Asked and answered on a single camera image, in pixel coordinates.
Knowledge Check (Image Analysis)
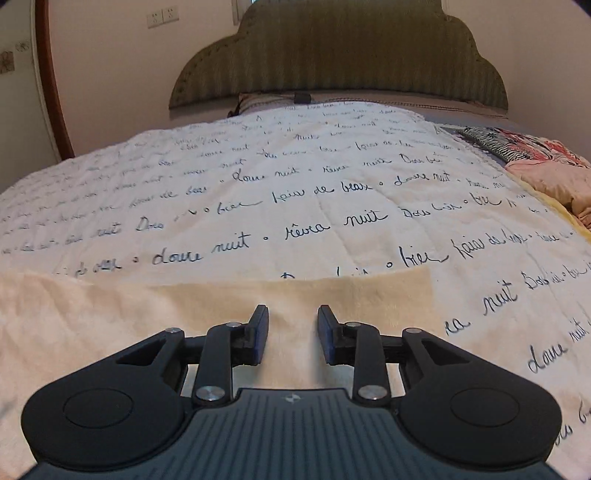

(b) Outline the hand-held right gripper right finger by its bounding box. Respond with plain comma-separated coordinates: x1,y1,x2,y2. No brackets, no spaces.
316,305,467,408

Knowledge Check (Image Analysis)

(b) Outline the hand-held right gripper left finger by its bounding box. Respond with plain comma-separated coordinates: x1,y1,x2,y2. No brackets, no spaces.
113,304,271,408

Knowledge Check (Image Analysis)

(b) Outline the cream yellow towel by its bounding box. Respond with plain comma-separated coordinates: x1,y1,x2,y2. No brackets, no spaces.
0,269,448,467

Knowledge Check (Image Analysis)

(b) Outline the white script-print blanket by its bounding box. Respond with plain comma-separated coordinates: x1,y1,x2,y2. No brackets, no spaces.
0,100,591,467

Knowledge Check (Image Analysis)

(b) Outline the striped pillow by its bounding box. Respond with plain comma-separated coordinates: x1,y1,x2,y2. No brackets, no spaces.
227,92,296,117

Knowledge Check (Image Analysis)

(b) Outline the black white floral garment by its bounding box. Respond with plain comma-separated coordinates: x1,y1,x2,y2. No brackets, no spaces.
455,126,591,167

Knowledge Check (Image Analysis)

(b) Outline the green padded headboard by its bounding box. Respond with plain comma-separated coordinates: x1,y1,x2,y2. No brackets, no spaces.
168,0,509,112

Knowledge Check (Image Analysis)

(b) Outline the pink cloth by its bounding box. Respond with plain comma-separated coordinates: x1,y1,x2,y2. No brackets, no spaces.
505,157,591,227

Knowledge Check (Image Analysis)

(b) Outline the white flower-print wardrobe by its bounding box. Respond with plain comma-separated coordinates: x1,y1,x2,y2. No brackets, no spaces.
0,0,61,192

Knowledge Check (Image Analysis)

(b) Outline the brown wooden door frame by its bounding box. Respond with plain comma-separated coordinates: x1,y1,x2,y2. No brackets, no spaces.
34,0,75,160

